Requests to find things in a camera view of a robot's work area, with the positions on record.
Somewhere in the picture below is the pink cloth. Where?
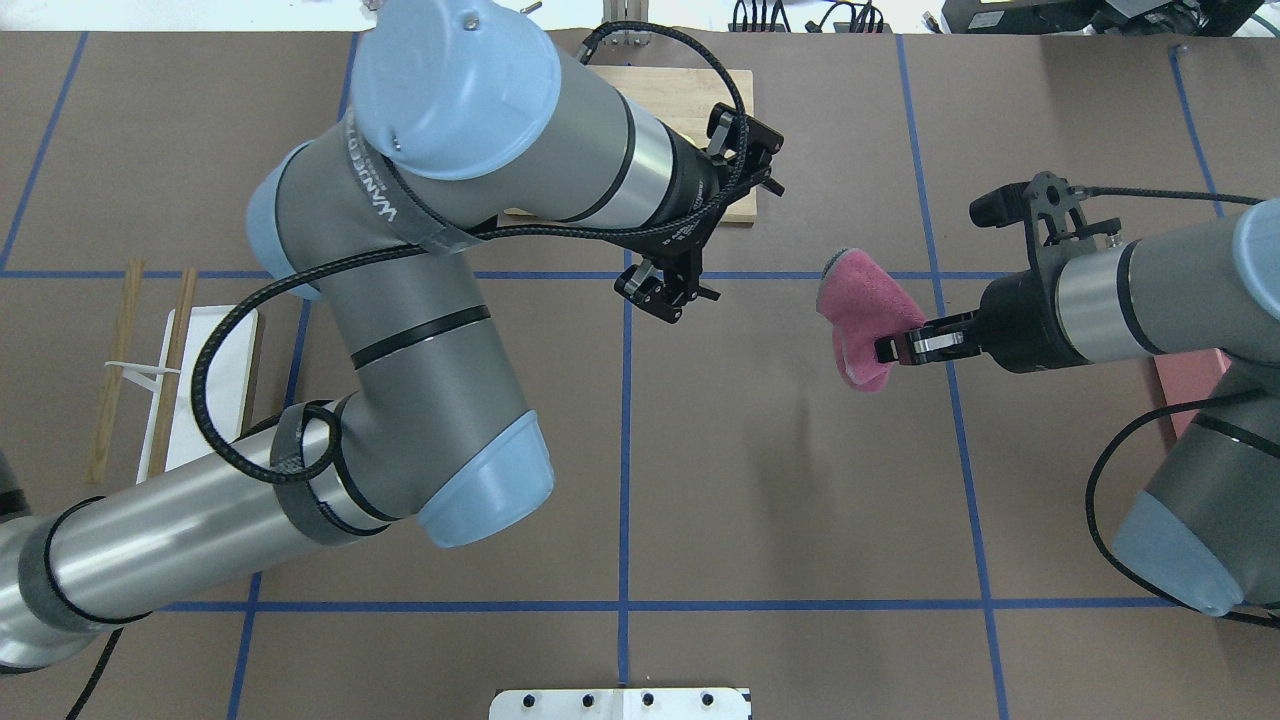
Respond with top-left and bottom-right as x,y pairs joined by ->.
815,249 -> 925,393

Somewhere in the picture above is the bamboo cutting board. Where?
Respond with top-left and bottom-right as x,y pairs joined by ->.
500,61 -> 731,231

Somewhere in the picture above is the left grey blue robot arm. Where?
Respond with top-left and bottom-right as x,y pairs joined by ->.
3,1 -> 785,675

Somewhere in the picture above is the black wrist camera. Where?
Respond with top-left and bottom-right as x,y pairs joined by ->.
968,170 -> 1123,249
703,102 -> 785,204

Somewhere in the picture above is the white rack with wooden bars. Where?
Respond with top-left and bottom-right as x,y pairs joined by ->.
86,258 -> 260,486

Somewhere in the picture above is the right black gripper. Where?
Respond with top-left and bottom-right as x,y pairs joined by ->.
874,270 -> 1076,373

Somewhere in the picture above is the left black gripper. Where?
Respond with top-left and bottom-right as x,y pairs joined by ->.
613,136 -> 732,324

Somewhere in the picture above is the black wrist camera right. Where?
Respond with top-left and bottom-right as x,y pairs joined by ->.
968,170 -> 1123,249

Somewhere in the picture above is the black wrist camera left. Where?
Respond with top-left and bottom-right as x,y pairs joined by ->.
703,102 -> 785,204

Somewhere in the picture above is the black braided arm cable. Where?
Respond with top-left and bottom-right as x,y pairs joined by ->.
65,22 -> 751,720

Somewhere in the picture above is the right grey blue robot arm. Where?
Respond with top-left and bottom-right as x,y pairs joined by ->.
876,196 -> 1277,629

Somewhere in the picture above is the white camera pillar base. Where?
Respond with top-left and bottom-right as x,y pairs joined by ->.
488,687 -> 754,719

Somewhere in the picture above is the pink plastic bin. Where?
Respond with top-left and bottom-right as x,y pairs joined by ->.
1155,348 -> 1231,405

